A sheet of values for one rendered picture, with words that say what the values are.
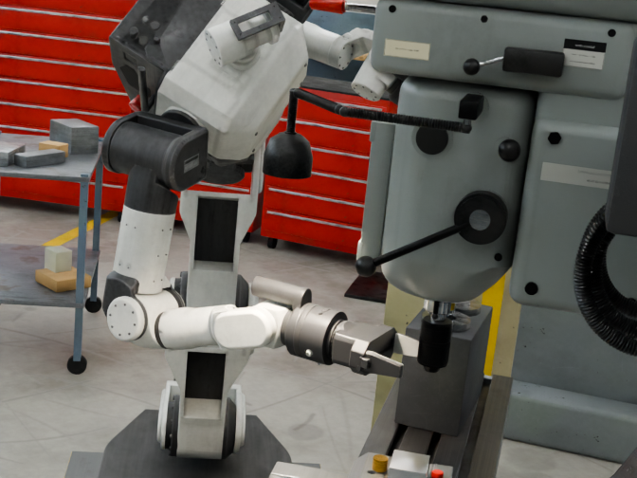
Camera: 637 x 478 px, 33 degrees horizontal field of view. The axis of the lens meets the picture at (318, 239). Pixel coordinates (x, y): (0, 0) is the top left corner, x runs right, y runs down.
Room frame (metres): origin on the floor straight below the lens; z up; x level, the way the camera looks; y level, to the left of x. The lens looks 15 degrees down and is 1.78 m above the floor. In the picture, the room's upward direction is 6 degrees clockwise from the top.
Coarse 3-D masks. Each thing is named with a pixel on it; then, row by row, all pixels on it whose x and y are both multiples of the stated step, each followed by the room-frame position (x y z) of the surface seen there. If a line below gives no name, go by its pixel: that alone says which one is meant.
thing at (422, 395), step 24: (456, 312) 1.92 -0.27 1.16; (480, 312) 1.96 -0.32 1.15; (456, 336) 1.82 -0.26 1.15; (480, 336) 1.90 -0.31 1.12; (408, 360) 1.84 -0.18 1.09; (456, 360) 1.81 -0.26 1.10; (480, 360) 1.94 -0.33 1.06; (408, 384) 1.84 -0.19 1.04; (432, 384) 1.83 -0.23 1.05; (456, 384) 1.81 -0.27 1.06; (480, 384) 1.99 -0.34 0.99; (408, 408) 1.84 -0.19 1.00; (432, 408) 1.82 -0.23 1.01; (456, 408) 1.81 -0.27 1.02; (456, 432) 1.81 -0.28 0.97
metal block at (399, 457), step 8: (392, 456) 1.43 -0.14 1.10; (400, 456) 1.43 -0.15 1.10; (408, 456) 1.43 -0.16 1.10; (416, 456) 1.43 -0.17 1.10; (424, 456) 1.44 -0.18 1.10; (392, 464) 1.40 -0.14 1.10; (400, 464) 1.40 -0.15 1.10; (408, 464) 1.41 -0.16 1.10; (416, 464) 1.41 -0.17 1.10; (424, 464) 1.41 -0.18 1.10; (392, 472) 1.39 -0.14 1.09; (400, 472) 1.39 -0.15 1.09; (408, 472) 1.39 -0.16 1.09; (416, 472) 1.38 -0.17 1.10; (424, 472) 1.38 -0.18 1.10
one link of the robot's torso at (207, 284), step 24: (264, 144) 2.25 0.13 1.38; (192, 192) 2.18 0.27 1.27; (192, 216) 2.18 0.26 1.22; (216, 216) 2.22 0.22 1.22; (240, 216) 2.19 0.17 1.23; (192, 240) 2.17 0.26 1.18; (216, 240) 2.23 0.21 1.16; (240, 240) 2.18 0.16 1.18; (192, 264) 2.17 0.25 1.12; (216, 264) 2.22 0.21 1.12; (192, 288) 2.17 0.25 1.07; (216, 288) 2.18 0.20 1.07; (240, 288) 2.20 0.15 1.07
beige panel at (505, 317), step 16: (496, 288) 3.23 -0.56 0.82; (400, 304) 3.29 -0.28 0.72; (416, 304) 3.28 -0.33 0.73; (496, 304) 3.23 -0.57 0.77; (512, 304) 3.22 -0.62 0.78; (384, 320) 3.31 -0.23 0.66; (400, 320) 3.29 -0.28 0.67; (496, 320) 3.23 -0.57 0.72; (512, 320) 3.22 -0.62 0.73; (496, 336) 3.22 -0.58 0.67; (512, 336) 3.22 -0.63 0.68; (496, 352) 3.23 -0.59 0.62; (512, 352) 3.22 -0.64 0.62; (496, 368) 3.23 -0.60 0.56; (384, 384) 3.30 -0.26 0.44; (384, 400) 3.30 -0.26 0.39
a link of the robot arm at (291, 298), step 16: (256, 288) 1.68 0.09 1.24; (272, 288) 1.67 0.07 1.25; (288, 288) 1.66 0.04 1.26; (304, 288) 1.66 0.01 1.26; (256, 304) 1.68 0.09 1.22; (272, 304) 1.67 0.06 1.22; (288, 304) 1.66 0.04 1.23; (304, 304) 1.65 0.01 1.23; (288, 320) 1.63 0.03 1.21; (304, 320) 1.62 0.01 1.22; (288, 336) 1.62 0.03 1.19
